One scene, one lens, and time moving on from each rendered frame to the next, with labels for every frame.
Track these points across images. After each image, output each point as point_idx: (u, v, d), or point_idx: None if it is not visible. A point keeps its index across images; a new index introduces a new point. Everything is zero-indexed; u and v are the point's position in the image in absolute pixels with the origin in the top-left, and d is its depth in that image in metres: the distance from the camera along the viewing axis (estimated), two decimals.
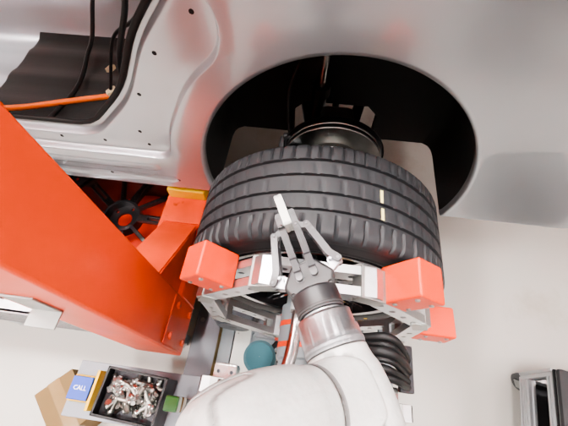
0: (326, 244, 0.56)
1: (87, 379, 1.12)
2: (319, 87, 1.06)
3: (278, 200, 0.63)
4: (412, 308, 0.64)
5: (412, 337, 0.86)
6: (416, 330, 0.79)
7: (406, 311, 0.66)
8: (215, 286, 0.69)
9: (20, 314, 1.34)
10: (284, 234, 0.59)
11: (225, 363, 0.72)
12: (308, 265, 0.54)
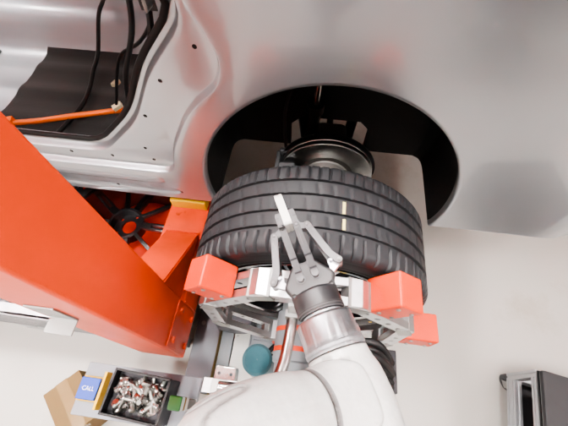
0: (327, 246, 0.56)
1: (95, 379, 1.19)
2: (314, 105, 1.13)
3: (278, 200, 0.62)
4: (395, 316, 0.70)
5: (398, 341, 0.93)
6: (401, 335, 0.86)
7: (389, 319, 0.73)
8: (215, 297, 0.76)
9: (30, 318, 1.41)
10: (285, 234, 0.59)
11: (225, 366, 0.78)
12: (309, 266, 0.54)
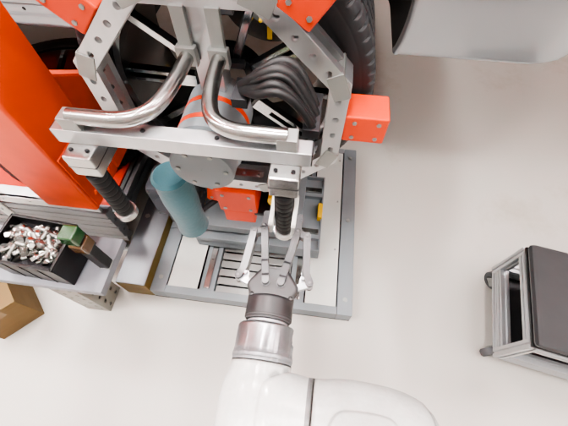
0: (308, 266, 0.56)
1: None
2: None
3: None
4: (313, 11, 0.51)
5: (342, 136, 0.73)
6: (340, 106, 0.66)
7: (308, 30, 0.53)
8: (76, 13, 0.56)
9: None
10: (264, 233, 0.59)
11: None
12: (280, 274, 0.55)
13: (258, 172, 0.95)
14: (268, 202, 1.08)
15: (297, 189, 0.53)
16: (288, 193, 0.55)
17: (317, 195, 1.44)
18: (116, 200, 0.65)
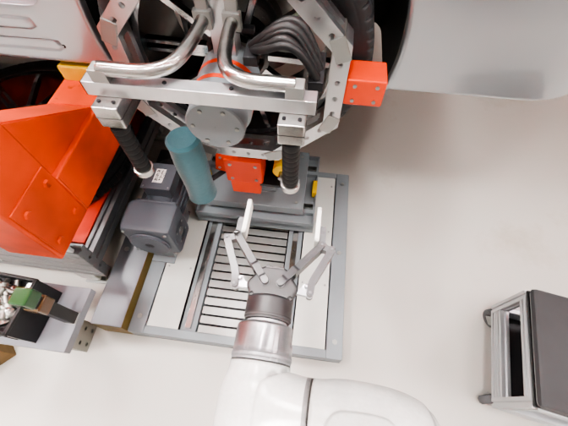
0: (318, 277, 0.55)
1: None
2: None
3: (250, 205, 0.62)
4: None
5: (343, 101, 0.79)
6: (341, 69, 0.71)
7: None
8: None
9: None
10: (241, 239, 0.58)
11: None
12: (284, 275, 0.55)
13: (264, 141, 1.00)
14: (273, 173, 1.13)
15: (303, 136, 0.59)
16: (295, 141, 0.60)
17: (312, 173, 1.50)
18: (136, 155, 0.71)
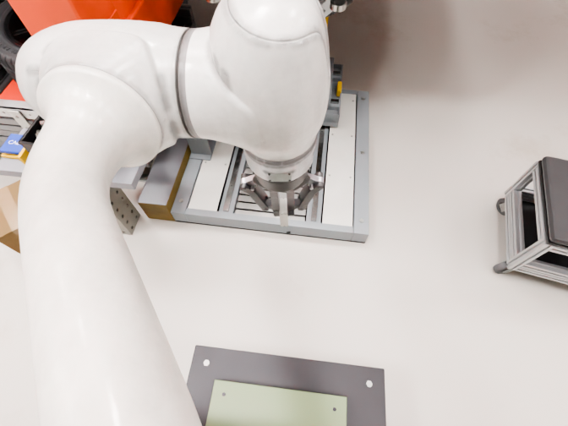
0: None
1: None
2: None
3: None
4: None
5: None
6: None
7: None
8: None
9: None
10: None
11: None
12: None
13: None
14: None
15: None
16: None
17: (336, 77, 1.63)
18: None
